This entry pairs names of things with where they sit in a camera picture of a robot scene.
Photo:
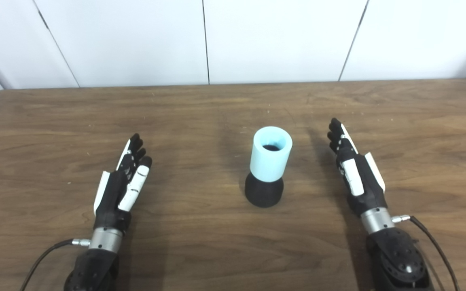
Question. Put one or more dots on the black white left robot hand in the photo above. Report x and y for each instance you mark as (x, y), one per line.
(113, 194)

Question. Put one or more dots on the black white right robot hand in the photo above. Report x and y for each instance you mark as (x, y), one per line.
(362, 182)

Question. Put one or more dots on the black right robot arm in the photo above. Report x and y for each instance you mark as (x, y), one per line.
(395, 254)

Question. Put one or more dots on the light blue cylinder cup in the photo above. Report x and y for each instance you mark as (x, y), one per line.
(269, 161)

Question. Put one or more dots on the black funnel-shaped nozzle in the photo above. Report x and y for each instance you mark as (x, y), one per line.
(264, 192)

